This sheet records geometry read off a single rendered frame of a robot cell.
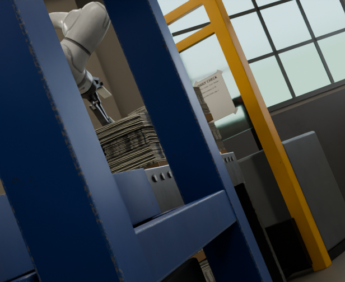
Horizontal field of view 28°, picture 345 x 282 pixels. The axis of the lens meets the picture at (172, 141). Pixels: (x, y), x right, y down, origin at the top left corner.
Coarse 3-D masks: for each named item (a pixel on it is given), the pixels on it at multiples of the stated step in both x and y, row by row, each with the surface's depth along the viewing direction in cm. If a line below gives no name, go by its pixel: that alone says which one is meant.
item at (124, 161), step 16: (144, 112) 240; (112, 128) 235; (128, 128) 234; (144, 128) 234; (112, 144) 235; (128, 144) 234; (144, 144) 233; (160, 144) 245; (112, 160) 236; (128, 160) 235; (144, 160) 233; (160, 160) 236
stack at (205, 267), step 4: (204, 260) 364; (200, 264) 357; (204, 264) 360; (208, 264) 362; (204, 268) 359; (208, 268) 361; (204, 272) 357; (208, 272) 359; (204, 276) 356; (208, 276) 358; (212, 276) 361; (208, 280) 357; (212, 280) 359
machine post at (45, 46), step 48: (0, 0) 66; (0, 48) 66; (48, 48) 69; (0, 96) 66; (48, 96) 65; (0, 144) 66; (48, 144) 65; (96, 144) 70; (48, 192) 65; (96, 192) 65; (48, 240) 65; (96, 240) 64
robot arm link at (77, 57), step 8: (64, 40) 225; (72, 40) 224; (64, 48) 221; (72, 48) 223; (80, 48) 224; (72, 56) 222; (80, 56) 224; (88, 56) 228; (72, 64) 223; (80, 64) 225; (72, 72) 224; (80, 72) 227; (80, 80) 229
